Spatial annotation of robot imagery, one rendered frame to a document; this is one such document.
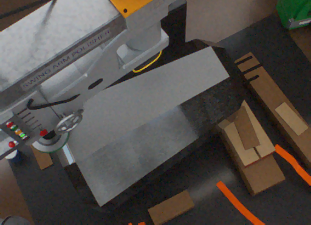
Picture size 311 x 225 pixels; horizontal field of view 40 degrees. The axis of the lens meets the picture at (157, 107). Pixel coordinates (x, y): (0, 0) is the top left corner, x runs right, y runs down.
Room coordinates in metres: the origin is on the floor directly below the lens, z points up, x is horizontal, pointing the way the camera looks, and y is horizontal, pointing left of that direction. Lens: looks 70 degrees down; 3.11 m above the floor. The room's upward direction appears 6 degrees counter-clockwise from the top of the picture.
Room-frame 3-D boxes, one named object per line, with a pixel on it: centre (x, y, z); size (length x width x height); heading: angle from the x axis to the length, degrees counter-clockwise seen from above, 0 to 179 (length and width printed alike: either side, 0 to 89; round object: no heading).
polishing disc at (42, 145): (0.75, 0.60, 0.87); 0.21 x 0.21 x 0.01
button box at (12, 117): (0.61, 0.61, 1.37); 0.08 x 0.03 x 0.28; 120
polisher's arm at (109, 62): (0.93, 0.26, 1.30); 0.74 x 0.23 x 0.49; 120
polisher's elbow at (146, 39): (1.08, 0.04, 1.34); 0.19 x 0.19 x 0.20
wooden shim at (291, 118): (0.90, -0.95, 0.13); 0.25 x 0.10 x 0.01; 31
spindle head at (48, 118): (0.79, 0.54, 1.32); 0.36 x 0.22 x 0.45; 120
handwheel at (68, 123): (0.71, 0.44, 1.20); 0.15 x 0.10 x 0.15; 120
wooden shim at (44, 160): (0.89, 0.90, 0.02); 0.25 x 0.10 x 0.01; 23
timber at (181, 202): (0.37, -0.02, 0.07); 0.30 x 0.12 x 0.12; 111
